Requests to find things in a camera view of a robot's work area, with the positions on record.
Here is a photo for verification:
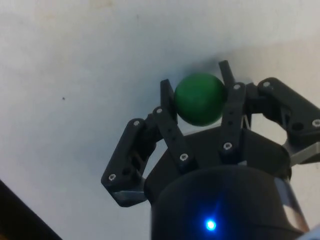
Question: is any green ball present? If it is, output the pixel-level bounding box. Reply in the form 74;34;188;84
173;72;227;127

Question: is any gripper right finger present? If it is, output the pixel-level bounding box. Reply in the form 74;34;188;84
218;60;320;161

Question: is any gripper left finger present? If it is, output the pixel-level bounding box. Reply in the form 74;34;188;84
101;79;197;208

